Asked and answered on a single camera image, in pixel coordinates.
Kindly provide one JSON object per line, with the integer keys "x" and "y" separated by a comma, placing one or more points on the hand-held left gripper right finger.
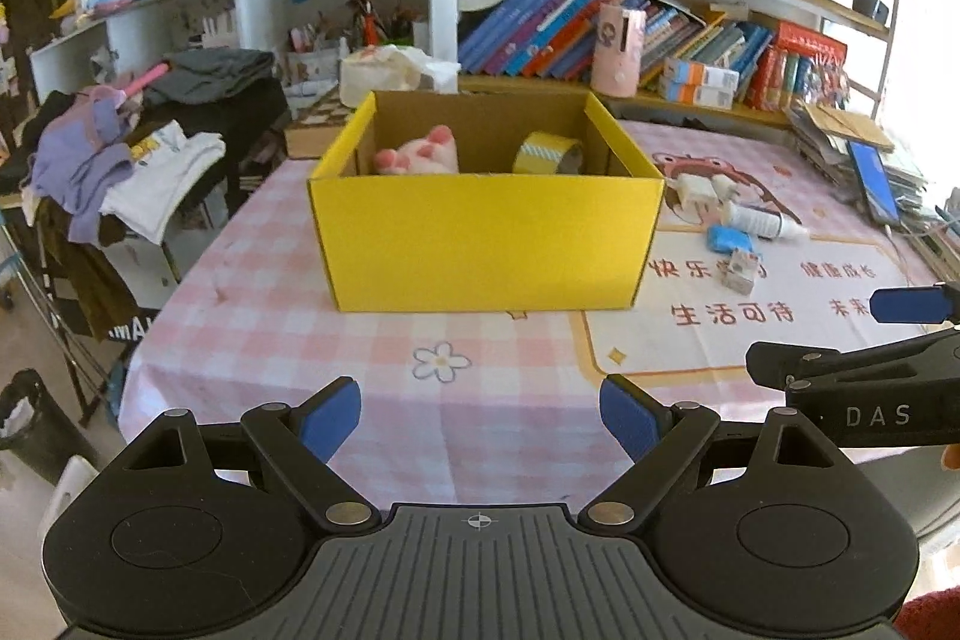
{"x": 627, "y": 419}

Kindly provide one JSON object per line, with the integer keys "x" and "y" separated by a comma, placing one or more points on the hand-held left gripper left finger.
{"x": 331, "y": 419}

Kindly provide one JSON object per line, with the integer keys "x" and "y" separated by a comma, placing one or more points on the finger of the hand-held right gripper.
{"x": 825, "y": 364}
{"x": 911, "y": 304}

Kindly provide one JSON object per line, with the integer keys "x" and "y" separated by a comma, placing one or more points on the small white carton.
{"x": 741, "y": 271}

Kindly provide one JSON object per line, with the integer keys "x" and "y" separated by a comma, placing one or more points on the white dropper bottle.
{"x": 761, "y": 221}

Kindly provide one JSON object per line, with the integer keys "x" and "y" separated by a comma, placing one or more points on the blue eraser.
{"x": 731, "y": 237}

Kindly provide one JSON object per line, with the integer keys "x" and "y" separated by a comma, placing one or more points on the yellow cardboard box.
{"x": 480, "y": 235}

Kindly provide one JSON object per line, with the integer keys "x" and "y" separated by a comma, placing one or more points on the pink cylinder container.
{"x": 619, "y": 48}

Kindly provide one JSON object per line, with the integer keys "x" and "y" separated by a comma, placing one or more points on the blue screen smartphone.
{"x": 874, "y": 183}

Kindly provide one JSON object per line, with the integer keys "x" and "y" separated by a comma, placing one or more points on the stack of papers and books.
{"x": 919, "y": 175}

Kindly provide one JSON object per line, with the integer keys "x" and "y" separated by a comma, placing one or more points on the pink printed tablecloth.
{"x": 480, "y": 385}

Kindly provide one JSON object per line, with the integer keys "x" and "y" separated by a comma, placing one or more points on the red clothing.
{"x": 934, "y": 617}

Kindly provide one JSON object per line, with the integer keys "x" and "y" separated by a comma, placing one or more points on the white charger adapter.
{"x": 701, "y": 190}

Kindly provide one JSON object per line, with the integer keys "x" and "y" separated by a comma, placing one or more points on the red boxed book set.
{"x": 802, "y": 66}

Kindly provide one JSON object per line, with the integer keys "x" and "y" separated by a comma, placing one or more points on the yellow tape roll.
{"x": 544, "y": 154}

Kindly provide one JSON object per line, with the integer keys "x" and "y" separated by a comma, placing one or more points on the pink pig plush toy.
{"x": 420, "y": 154}

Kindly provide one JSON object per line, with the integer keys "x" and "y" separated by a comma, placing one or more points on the checkered board box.
{"x": 315, "y": 123}

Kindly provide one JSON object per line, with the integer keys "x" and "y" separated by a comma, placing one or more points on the white printed shirt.
{"x": 161, "y": 175}

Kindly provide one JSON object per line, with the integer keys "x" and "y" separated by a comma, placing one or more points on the black trash bin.
{"x": 34, "y": 422}

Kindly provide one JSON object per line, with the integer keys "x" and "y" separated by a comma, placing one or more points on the orange and white box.
{"x": 694, "y": 94}
{"x": 701, "y": 74}

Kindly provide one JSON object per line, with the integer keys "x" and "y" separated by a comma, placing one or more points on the cream box with tissue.
{"x": 375, "y": 78}

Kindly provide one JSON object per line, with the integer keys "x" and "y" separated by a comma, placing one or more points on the pencil holder with pencils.
{"x": 319, "y": 55}

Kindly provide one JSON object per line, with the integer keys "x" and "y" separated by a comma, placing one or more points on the grey folded clothes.
{"x": 210, "y": 74}

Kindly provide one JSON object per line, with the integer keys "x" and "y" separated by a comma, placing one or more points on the purple garment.
{"x": 71, "y": 160}

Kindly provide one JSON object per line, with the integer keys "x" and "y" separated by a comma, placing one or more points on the pink stick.
{"x": 142, "y": 79}

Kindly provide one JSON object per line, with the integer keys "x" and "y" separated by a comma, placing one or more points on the row of leaning books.
{"x": 532, "y": 29}

